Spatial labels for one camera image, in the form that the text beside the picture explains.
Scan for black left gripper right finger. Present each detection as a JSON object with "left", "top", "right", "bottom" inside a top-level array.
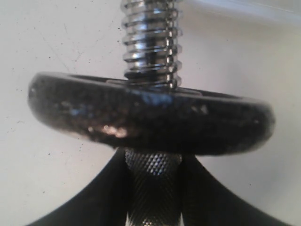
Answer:
[{"left": 182, "top": 156, "right": 282, "bottom": 226}]

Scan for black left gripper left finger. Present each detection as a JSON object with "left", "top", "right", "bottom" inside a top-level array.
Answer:
[{"left": 31, "top": 148, "right": 130, "bottom": 226}]

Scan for chrome threaded dumbbell bar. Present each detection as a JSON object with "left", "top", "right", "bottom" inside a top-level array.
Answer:
[{"left": 121, "top": 0, "right": 182, "bottom": 226}]

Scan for black weight plate far end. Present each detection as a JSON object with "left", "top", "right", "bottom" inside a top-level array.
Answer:
[{"left": 28, "top": 72, "right": 276, "bottom": 155}]

